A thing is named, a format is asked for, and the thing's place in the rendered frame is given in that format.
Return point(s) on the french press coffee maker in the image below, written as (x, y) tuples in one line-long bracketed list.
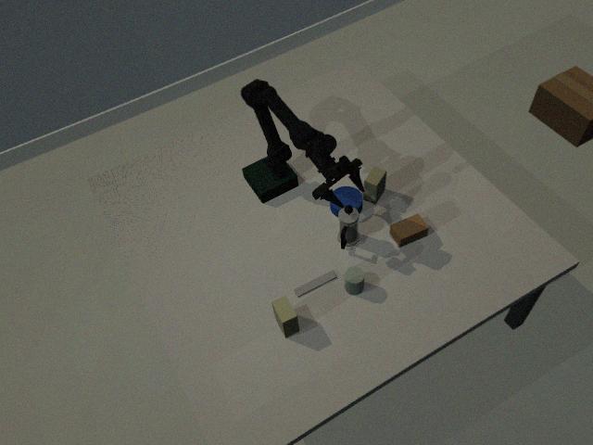
[(348, 227)]

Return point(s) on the brown block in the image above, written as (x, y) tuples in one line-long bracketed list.
[(408, 230)]

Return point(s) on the grey flat bar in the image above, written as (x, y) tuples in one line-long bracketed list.
[(315, 283)]

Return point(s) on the blue short cylinder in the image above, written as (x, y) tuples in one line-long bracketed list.
[(348, 196)]

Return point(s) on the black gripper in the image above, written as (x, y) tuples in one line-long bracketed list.
[(323, 191)]

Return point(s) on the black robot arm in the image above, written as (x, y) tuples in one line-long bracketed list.
[(318, 146)]

